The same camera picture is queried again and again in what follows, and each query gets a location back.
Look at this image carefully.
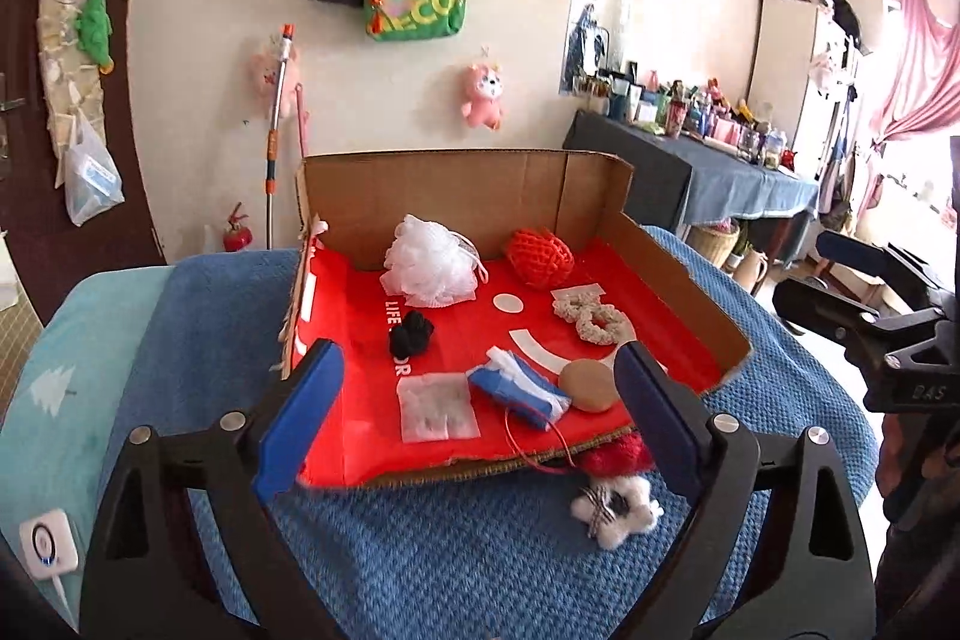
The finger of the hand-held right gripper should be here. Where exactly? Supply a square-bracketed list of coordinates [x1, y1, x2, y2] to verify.
[772, 275, 938, 378]
[816, 230, 950, 319]

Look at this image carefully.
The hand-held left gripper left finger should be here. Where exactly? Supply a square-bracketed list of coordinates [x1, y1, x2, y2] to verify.
[79, 338, 347, 640]

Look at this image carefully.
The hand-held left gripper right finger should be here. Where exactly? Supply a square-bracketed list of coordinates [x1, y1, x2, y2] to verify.
[613, 340, 878, 640]

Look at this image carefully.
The red fuzzy knitted item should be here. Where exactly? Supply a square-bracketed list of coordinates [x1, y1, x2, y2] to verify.
[577, 431, 657, 480]

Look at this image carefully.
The round tan makeup puff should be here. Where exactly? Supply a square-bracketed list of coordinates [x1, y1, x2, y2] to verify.
[559, 361, 623, 414]

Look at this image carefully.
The white plush bow clip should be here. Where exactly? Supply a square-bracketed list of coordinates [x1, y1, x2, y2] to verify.
[570, 473, 666, 549]

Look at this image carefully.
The cream fuzzy scrunchie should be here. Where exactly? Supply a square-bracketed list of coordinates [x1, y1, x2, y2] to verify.
[553, 296, 601, 322]
[576, 304, 625, 345]

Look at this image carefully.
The cardboard box with red lining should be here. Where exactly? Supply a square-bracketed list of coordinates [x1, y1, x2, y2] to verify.
[279, 149, 753, 489]

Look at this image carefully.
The white translucent packet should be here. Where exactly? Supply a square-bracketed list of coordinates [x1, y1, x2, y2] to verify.
[396, 374, 481, 444]

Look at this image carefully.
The black cloth item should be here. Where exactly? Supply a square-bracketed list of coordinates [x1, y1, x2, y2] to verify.
[388, 308, 436, 356]

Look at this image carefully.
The blue and white cloth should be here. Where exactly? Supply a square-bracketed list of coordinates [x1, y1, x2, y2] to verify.
[466, 346, 572, 432]

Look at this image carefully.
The cream thermos jug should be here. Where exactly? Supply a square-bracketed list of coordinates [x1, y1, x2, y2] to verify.
[731, 246, 770, 296]

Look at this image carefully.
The wicker basket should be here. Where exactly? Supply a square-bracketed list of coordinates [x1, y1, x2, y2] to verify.
[686, 220, 742, 270]

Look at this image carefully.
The table with denim cloth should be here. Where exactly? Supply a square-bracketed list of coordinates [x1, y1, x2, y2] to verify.
[562, 109, 822, 244]

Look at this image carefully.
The white wardrobe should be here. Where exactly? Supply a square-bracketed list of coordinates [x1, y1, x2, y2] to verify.
[746, 0, 863, 214]

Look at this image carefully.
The red fire extinguisher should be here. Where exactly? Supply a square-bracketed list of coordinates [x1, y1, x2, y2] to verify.
[223, 201, 254, 253]

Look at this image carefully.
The red mesh scrubber ball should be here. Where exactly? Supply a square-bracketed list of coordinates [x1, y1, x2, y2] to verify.
[506, 226, 576, 290]

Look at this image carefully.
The pink curtain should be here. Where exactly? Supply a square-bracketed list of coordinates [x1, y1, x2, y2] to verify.
[870, 0, 960, 146]

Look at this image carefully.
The white mesh bath pouf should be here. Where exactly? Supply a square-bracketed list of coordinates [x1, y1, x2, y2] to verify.
[382, 214, 487, 309]

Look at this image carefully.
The blue knitted blanket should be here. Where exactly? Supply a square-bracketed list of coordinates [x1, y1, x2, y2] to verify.
[97, 224, 878, 640]

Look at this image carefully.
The group of cosmetic bottles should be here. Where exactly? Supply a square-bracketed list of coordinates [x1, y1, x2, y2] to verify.
[574, 59, 800, 172]

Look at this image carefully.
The teal bed sheet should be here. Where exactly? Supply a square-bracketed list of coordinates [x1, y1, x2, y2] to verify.
[0, 265, 173, 633]

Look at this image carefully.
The white blanket controller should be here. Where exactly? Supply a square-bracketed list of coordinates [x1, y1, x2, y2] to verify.
[19, 507, 80, 577]

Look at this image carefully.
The clear plastic bag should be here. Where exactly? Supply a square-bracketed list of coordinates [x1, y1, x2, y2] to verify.
[62, 107, 125, 227]

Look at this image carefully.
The pale pink plush toy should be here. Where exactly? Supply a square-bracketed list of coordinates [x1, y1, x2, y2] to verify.
[250, 40, 305, 112]

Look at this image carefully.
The dark brown door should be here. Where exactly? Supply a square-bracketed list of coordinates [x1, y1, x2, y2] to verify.
[0, 0, 167, 304]

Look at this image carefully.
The pink plush doll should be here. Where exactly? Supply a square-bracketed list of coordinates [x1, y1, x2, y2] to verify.
[460, 61, 507, 131]

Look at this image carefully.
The beige hanging door organizer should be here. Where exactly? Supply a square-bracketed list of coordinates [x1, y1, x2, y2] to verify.
[36, 0, 113, 191]

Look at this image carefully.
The green plush toy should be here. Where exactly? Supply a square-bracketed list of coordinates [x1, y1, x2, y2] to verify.
[75, 0, 117, 77]

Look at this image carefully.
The red string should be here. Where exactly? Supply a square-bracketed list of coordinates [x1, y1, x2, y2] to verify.
[504, 407, 582, 472]

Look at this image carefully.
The metal mop handle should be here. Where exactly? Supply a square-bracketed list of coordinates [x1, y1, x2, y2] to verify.
[262, 21, 297, 251]

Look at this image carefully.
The metal door handle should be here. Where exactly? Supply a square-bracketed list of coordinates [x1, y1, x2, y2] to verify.
[0, 74, 27, 161]

